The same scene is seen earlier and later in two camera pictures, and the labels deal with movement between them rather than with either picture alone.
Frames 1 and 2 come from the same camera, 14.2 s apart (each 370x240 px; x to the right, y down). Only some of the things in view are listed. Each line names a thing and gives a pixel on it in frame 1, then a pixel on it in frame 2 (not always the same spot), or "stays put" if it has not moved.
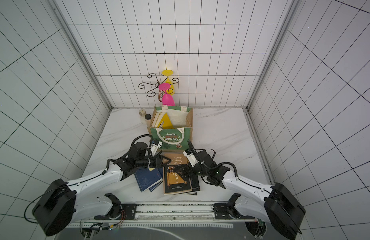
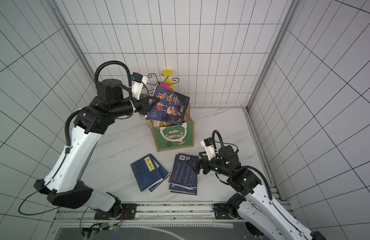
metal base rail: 171,215 stays put
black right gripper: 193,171 → 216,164
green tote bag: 173,126 stays put
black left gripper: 160,163 → 146,106
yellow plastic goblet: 167,72 stays put
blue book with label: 147,177 stays put
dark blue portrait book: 195,182 → 170,108
